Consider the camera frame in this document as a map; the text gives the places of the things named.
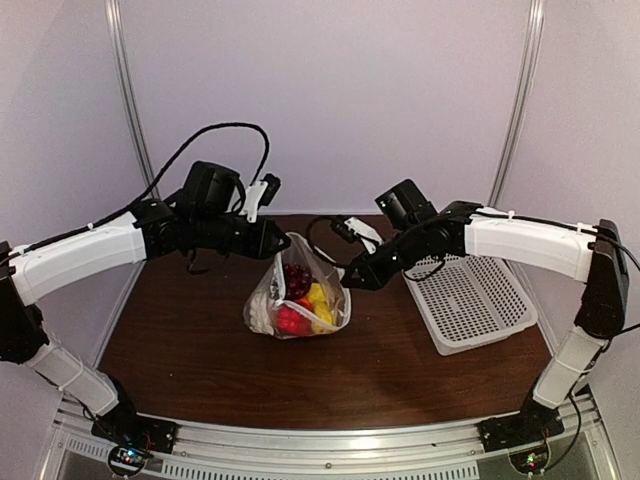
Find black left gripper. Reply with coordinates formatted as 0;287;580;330
192;209;291;259

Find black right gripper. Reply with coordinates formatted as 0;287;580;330
341;224;428;290

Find yellow toy lemon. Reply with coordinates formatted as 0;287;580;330
305;282;328;305

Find yellow toy mango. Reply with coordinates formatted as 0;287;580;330
312;301;342;335

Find clear polka dot zip bag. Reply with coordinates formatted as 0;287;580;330
243;232;352;340

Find dark red toy grapes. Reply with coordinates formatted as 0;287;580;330
284;263;313;300

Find red toy bell pepper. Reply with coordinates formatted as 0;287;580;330
276;306;312;337

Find white toy cauliflower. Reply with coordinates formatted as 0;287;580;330
243;293;274;336

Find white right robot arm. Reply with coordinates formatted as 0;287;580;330
341;179;632;442

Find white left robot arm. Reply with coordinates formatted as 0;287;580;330
1;161;290;444

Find white perforated plastic basket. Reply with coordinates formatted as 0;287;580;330
404;255;538;356

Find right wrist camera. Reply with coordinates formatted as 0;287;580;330
331;216;384;254

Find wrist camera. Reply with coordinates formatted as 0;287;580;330
240;173;281;223
331;216;384;254

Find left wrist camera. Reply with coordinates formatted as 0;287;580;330
240;173;281;223

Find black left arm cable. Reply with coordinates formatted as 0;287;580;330
0;123;271;261

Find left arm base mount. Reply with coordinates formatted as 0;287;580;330
91;416;178;478

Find left aluminium frame post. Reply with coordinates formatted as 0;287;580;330
104;0;154;187

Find aluminium frame post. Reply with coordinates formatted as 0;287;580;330
488;0;545;207
104;0;154;187

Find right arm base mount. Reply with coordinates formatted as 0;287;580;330
477;412;565;476

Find front aluminium rail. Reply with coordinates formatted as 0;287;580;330
37;384;624;480

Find right aluminium frame post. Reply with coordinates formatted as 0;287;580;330
488;0;545;207

